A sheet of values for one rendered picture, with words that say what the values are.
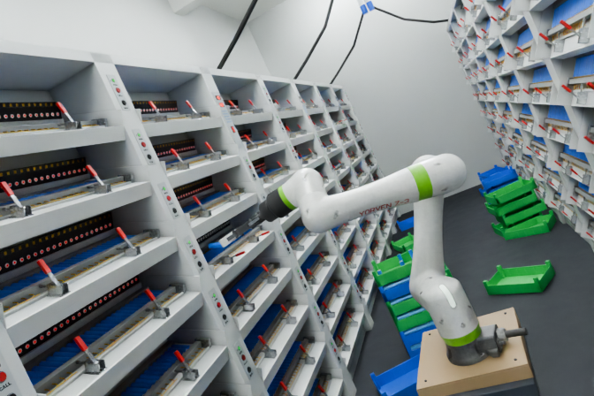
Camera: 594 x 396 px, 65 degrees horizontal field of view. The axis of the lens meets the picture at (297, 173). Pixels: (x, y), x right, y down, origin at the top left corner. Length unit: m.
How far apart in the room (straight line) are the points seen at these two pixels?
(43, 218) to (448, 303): 1.14
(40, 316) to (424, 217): 1.17
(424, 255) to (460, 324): 0.26
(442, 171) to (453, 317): 0.45
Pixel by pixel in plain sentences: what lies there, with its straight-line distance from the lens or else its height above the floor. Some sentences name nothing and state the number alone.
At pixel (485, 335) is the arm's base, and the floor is 0.39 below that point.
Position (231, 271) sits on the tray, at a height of 0.86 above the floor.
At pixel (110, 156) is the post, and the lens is 1.57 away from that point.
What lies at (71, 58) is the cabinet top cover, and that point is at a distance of 1.52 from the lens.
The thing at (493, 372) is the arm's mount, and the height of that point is 0.32.
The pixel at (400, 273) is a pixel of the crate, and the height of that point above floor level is 0.42.
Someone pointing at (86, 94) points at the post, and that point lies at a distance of 1.61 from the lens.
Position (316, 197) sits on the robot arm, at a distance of 1.43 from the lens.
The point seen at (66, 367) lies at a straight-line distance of 1.20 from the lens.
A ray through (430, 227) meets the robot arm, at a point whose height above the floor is 0.72.
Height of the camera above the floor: 1.12
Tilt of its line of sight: 2 degrees down
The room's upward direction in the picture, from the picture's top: 25 degrees counter-clockwise
